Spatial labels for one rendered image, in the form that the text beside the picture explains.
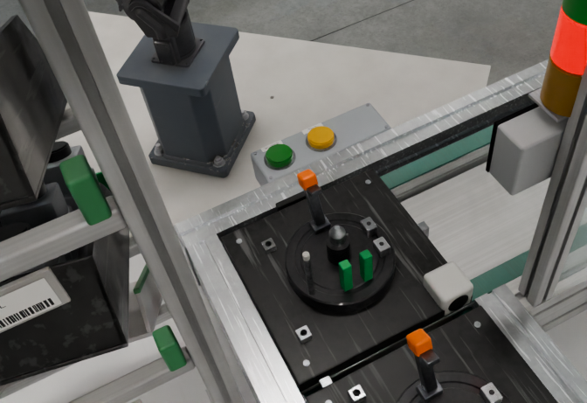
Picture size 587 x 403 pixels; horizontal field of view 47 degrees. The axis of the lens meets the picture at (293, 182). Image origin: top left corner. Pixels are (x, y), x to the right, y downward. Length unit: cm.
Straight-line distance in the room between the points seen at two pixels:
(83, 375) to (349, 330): 39
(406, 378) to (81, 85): 61
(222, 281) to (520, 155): 44
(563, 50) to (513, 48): 211
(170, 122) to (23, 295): 78
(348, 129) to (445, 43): 170
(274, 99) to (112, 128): 97
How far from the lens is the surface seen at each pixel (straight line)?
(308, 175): 85
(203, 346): 46
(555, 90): 65
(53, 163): 67
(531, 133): 67
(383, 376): 82
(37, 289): 35
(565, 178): 72
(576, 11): 60
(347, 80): 128
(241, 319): 88
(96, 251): 47
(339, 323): 85
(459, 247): 97
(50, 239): 33
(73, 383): 102
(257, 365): 84
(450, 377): 80
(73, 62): 28
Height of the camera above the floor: 172
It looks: 50 degrees down
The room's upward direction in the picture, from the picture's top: 9 degrees counter-clockwise
